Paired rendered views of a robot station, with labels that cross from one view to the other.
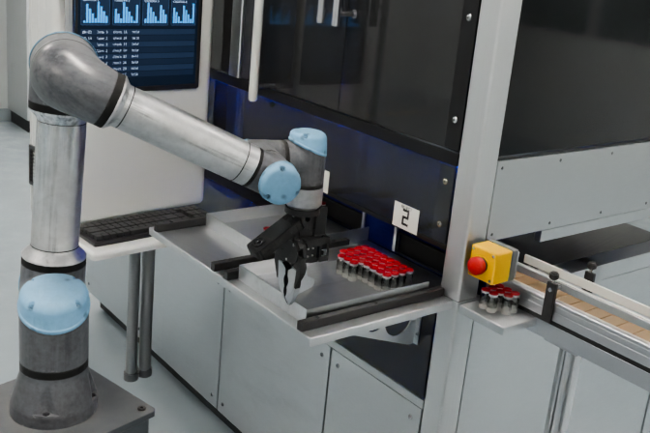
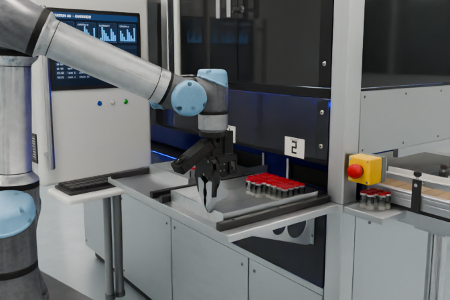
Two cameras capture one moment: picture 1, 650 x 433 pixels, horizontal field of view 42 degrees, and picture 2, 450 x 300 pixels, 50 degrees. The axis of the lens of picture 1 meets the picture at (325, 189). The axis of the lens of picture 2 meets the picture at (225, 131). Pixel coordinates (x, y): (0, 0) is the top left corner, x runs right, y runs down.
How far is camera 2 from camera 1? 54 cm
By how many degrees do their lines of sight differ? 8
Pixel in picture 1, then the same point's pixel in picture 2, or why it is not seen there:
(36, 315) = not seen: outside the picture
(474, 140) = (341, 75)
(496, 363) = (376, 255)
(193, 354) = (154, 278)
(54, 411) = not seen: outside the picture
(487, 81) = (346, 27)
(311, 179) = (217, 105)
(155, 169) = (115, 144)
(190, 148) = (110, 69)
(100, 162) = (74, 139)
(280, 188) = (189, 101)
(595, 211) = (434, 134)
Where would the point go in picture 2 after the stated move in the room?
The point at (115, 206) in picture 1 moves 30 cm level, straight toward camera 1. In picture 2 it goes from (88, 171) to (82, 190)
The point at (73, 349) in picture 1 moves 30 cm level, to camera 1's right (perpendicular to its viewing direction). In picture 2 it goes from (20, 251) to (173, 254)
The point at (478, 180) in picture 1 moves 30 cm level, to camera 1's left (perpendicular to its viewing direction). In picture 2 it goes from (347, 105) to (239, 105)
